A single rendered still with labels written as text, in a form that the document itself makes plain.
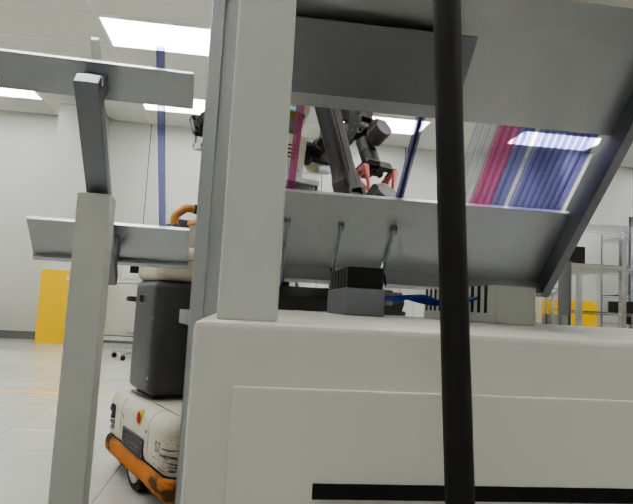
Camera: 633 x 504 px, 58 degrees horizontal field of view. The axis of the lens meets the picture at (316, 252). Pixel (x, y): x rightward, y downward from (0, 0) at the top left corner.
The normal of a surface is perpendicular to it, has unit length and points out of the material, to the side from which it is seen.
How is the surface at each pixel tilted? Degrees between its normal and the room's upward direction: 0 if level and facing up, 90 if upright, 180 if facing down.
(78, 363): 90
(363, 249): 135
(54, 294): 90
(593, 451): 90
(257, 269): 90
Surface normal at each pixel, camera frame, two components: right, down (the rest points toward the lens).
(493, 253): 0.05, 0.64
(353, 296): 0.13, -0.09
